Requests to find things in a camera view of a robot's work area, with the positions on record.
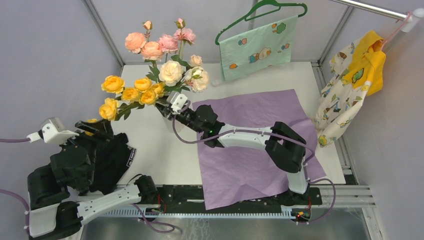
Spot black cloth bundle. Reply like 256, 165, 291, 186
89, 133, 134, 195

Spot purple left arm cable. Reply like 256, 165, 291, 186
0, 137, 176, 234

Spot purple wrapping paper sheet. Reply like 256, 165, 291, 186
193, 89, 318, 210

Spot cream rose flower stem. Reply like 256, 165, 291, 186
189, 54, 203, 67

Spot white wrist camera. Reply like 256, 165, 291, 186
166, 91, 188, 115
26, 117, 79, 145

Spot white peony flower stem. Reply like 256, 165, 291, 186
144, 60, 210, 96

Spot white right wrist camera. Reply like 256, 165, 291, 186
166, 91, 188, 115

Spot yellow flower bunch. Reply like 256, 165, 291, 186
98, 75, 166, 122

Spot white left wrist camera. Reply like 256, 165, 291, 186
26, 117, 79, 145

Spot yellow cartoon child shirt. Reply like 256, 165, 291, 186
313, 30, 386, 148

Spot pink peony flower stem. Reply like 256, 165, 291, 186
124, 18, 197, 82

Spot white slotted cable duct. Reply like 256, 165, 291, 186
100, 206, 300, 220

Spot white ribbed ceramic vase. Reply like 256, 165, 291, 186
163, 116, 185, 133

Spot metal clothes rail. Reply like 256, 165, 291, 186
331, 0, 424, 33

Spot green cartoon print cloth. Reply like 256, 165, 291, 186
219, 15, 298, 82

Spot pink plastic hanger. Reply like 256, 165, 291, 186
380, 11, 413, 52

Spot green plastic hanger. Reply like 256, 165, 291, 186
214, 0, 308, 46

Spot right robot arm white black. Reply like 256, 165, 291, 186
154, 102, 310, 204

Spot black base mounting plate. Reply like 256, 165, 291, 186
138, 185, 323, 214

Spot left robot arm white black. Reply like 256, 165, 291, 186
27, 117, 158, 240

